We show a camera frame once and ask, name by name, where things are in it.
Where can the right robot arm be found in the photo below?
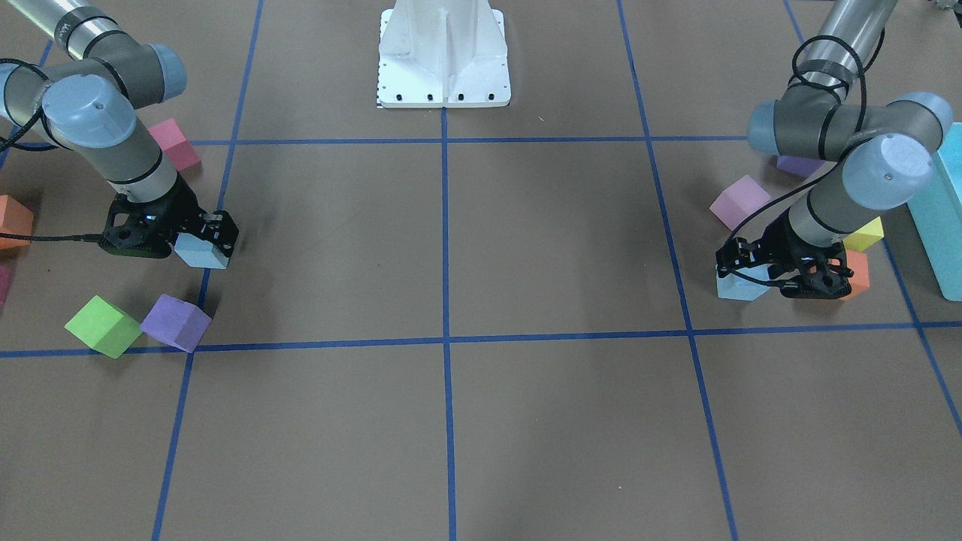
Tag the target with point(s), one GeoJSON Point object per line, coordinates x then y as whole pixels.
{"type": "Point", "coordinates": [90, 106]}

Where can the magenta foam block near pedestal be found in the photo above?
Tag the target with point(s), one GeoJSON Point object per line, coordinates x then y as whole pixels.
{"type": "Point", "coordinates": [175, 144]}

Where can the purple foam block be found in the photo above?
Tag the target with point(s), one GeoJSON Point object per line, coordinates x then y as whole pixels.
{"type": "Point", "coordinates": [176, 323]}
{"type": "Point", "coordinates": [798, 166]}

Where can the blue plastic bin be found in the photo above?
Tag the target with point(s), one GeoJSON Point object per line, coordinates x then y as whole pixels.
{"type": "Point", "coordinates": [936, 211]}

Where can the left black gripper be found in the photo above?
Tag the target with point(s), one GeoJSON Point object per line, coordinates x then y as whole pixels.
{"type": "Point", "coordinates": [778, 245]}

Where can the dark pink foam block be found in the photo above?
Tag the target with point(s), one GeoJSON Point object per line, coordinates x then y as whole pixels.
{"type": "Point", "coordinates": [6, 277]}

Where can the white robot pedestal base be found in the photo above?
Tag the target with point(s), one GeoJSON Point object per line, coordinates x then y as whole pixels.
{"type": "Point", "coordinates": [443, 54]}

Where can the green foam block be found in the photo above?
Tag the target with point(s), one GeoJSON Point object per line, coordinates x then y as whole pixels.
{"type": "Point", "coordinates": [104, 328]}

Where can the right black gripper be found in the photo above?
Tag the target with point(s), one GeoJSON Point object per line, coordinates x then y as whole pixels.
{"type": "Point", "coordinates": [179, 213]}

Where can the light pink foam block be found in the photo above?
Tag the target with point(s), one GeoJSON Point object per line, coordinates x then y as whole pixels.
{"type": "Point", "coordinates": [738, 201]}

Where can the light blue block arm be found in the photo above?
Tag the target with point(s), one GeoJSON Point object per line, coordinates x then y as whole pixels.
{"type": "Point", "coordinates": [732, 287]}
{"type": "Point", "coordinates": [199, 253]}

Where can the yellow foam block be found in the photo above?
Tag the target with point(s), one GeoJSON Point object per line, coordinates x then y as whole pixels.
{"type": "Point", "coordinates": [863, 238]}

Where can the orange foam block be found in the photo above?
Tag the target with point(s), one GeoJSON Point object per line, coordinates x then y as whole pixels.
{"type": "Point", "coordinates": [16, 219]}
{"type": "Point", "coordinates": [860, 280]}

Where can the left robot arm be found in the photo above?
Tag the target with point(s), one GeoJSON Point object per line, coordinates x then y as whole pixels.
{"type": "Point", "coordinates": [882, 156]}

